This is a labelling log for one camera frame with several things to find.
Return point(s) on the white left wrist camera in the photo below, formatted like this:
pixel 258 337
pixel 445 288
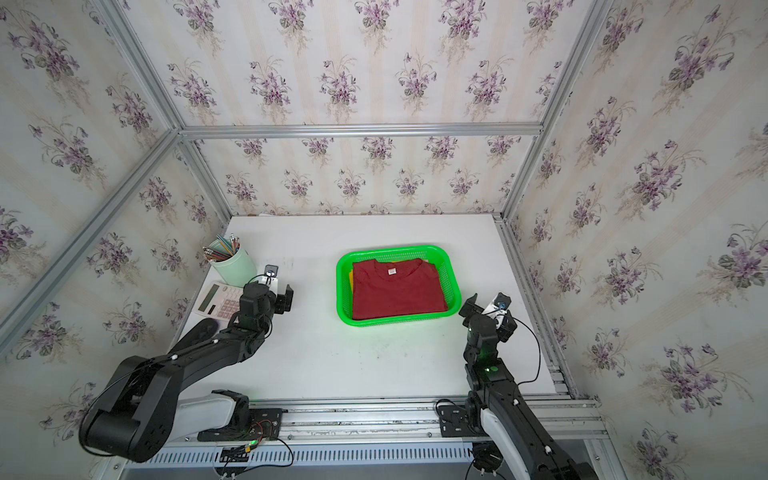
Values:
pixel 270 274

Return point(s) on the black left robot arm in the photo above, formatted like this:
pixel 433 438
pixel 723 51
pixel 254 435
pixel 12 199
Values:
pixel 140 410

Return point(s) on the dark red t-shirt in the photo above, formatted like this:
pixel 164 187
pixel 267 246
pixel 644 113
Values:
pixel 384 290

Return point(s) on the pink white calculator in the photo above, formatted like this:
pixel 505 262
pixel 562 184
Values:
pixel 218 301

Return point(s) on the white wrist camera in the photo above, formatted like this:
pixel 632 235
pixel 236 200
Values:
pixel 270 274
pixel 499 306

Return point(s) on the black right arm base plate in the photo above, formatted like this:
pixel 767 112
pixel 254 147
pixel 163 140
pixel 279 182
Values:
pixel 454 421

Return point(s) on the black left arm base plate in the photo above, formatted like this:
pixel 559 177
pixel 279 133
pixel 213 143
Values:
pixel 257 424

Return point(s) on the green plastic basket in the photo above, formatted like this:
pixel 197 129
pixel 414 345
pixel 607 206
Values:
pixel 430 253

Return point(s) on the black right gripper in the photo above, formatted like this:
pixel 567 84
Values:
pixel 474 310

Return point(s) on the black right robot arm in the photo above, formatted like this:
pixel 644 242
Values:
pixel 495 404

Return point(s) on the pale green pencil cup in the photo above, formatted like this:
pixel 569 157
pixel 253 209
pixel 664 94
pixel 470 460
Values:
pixel 230 260

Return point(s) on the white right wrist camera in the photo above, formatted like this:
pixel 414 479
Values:
pixel 499 306

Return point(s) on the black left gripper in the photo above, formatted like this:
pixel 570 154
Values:
pixel 282 300

